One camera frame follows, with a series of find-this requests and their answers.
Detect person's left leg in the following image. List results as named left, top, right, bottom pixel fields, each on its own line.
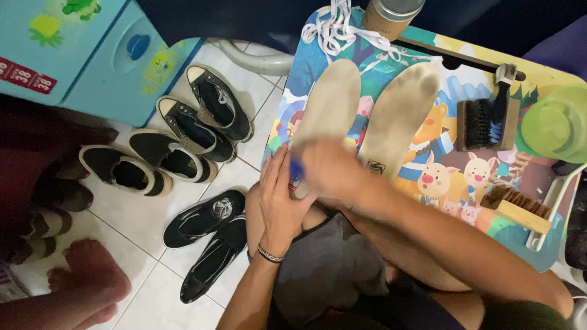
left=244, top=181, right=332, bottom=258

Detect dark red cloth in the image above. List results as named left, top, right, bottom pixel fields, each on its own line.
left=0, top=108, right=120, bottom=216

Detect dark shoe with tan stripe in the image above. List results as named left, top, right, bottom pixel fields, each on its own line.
left=23, top=208, right=73, bottom=239
left=13, top=236, right=57, bottom=265

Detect black handled small brush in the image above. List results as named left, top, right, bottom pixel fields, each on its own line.
left=488, top=63, right=518, bottom=145

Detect person's gray shorts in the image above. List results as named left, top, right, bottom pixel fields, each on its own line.
left=271, top=213, right=391, bottom=329

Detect tan can with silver lid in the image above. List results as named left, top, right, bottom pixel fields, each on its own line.
left=362, top=0, right=426, bottom=42

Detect purple cloth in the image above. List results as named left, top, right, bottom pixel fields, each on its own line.
left=522, top=14, right=587, bottom=84

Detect black slip-on shoe white sole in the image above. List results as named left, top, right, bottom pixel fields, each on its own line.
left=128, top=129, right=219, bottom=184
left=78, top=145, right=174, bottom=198

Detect braided wrist bracelet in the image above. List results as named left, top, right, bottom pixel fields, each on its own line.
left=256, top=244, right=286, bottom=265

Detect black lace-up canvas shoe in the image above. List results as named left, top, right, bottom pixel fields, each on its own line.
left=185, top=64, right=254, bottom=143
left=156, top=95, right=237, bottom=164

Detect black low sneaker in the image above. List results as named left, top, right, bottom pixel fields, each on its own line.
left=179, top=215, right=249, bottom=304
left=162, top=188, right=249, bottom=250

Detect person's dark shirt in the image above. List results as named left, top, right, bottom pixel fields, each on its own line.
left=268, top=284, right=575, bottom=330

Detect white shoelace bundle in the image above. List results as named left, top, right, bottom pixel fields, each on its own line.
left=300, top=0, right=444, bottom=70

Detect dark brown shoe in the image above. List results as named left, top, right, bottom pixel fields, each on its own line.
left=32, top=179, right=94, bottom=213
left=50, top=153, right=93, bottom=181

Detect cartoon printed lap table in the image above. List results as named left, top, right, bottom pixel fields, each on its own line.
left=261, top=5, right=587, bottom=274

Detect wooden brush with black bristles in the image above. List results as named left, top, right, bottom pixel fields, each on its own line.
left=456, top=97, right=522, bottom=152

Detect green plastic container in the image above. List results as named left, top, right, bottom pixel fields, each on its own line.
left=520, top=82, right=587, bottom=165

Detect person's right hand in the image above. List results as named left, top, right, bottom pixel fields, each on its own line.
left=297, top=137, right=375, bottom=208

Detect blue plastic drawer cabinet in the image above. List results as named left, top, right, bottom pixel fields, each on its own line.
left=0, top=0, right=205, bottom=128

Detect person's right leg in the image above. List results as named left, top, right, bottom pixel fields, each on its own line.
left=344, top=213, right=488, bottom=330

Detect beige shoe insole with logo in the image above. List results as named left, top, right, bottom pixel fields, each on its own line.
left=358, top=62, right=442, bottom=184

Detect white round plastic base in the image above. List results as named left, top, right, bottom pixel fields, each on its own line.
left=217, top=39, right=294, bottom=77

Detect wooden brush with brown bristles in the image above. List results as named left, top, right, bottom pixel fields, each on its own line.
left=480, top=184, right=554, bottom=235

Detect white printed packet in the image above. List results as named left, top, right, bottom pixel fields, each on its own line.
left=0, top=263, right=29, bottom=304

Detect person's left hand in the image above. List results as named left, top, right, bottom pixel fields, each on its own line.
left=258, top=142, right=320, bottom=258

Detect blue small brush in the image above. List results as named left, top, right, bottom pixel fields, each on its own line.
left=289, top=153, right=307, bottom=185

